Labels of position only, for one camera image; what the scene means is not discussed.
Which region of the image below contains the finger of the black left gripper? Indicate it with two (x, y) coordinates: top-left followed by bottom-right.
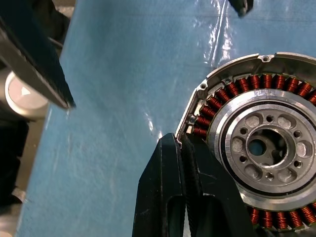
(0, 0), (77, 110)
(229, 0), (254, 17)

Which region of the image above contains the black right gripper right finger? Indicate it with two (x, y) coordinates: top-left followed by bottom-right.
(182, 137), (255, 237)

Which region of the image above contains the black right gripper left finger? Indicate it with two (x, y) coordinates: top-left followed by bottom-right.
(132, 132), (186, 237)

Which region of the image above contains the motor housing with copper coils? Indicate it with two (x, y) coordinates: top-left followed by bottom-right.
(174, 51), (316, 237)

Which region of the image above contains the grey rounded knee cover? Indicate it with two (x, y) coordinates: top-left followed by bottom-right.
(4, 71), (49, 120)

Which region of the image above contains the blue plastic table sheet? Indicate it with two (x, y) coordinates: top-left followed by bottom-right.
(14, 0), (316, 237)

